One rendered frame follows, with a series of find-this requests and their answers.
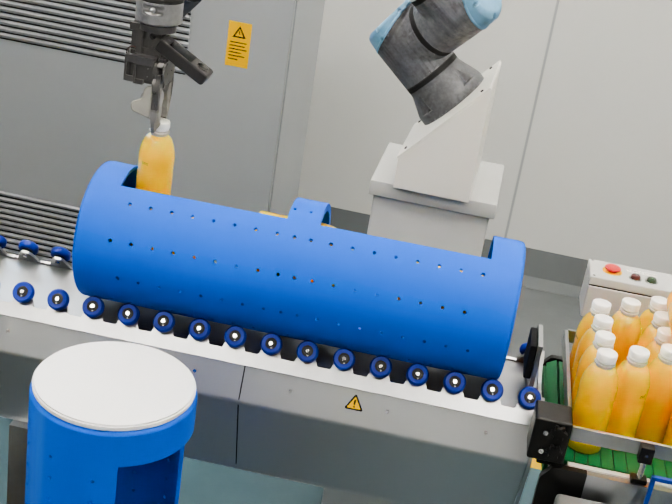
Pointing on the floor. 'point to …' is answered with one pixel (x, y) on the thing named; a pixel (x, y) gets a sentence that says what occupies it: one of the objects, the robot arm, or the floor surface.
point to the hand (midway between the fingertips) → (160, 123)
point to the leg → (17, 451)
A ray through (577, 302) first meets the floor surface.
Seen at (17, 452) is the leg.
